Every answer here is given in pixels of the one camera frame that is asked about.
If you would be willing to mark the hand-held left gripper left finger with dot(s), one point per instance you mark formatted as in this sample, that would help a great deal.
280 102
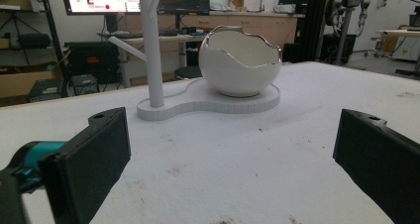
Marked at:
85 164

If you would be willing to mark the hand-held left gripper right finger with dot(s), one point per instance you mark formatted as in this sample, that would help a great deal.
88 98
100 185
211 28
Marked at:
379 161

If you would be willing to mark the small black crate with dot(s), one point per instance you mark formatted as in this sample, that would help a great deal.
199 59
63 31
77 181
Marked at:
84 83

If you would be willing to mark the large brown cardboard box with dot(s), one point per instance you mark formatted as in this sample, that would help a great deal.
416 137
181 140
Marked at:
23 83

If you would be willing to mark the black equipment case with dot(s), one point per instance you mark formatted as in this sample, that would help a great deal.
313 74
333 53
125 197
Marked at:
90 62

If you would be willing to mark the white tree-shaped stand with base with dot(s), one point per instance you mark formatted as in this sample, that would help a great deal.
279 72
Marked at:
155 58

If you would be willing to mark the light wooden table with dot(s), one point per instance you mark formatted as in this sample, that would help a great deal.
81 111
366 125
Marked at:
398 33

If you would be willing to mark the black bag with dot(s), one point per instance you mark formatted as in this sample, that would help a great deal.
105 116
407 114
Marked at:
34 40

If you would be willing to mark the grey metal stand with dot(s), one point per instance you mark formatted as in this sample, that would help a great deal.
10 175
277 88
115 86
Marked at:
343 29

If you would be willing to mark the black metal shelf rack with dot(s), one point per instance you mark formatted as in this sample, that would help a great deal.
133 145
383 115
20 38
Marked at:
52 29

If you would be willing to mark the wooden desk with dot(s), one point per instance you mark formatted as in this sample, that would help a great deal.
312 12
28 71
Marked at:
175 39

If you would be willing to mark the white eggshell-shaped bowl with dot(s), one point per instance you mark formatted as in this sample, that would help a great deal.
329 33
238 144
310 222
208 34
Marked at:
231 75

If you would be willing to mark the wooden counter with cabinets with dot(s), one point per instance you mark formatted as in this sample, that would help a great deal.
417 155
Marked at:
264 25

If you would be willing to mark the black frame pillar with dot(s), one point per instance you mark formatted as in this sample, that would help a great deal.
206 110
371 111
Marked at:
315 22

